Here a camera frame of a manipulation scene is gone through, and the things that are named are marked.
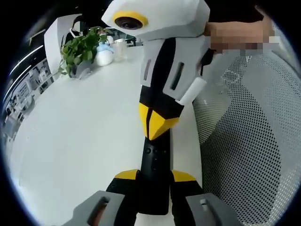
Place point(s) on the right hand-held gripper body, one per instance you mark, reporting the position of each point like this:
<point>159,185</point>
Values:
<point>171,16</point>

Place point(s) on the green leafy plant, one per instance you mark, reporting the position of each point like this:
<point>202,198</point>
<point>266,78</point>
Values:
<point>80,49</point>

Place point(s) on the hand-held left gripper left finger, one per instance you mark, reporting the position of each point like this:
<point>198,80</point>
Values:
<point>117,195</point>

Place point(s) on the grey mesh chair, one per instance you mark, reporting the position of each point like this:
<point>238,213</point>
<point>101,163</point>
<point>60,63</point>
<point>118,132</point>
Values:
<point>254,153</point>

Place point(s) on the clear plastic cup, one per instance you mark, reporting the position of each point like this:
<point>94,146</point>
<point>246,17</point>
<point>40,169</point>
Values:
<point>120,50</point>

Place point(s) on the white snowman figurine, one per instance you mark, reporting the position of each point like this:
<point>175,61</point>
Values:
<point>104,56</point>

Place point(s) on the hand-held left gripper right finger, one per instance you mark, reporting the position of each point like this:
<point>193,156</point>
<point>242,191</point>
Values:
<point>188,202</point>

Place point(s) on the grey plant pot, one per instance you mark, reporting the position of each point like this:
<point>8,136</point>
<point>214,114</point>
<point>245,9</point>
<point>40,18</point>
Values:
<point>82,69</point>

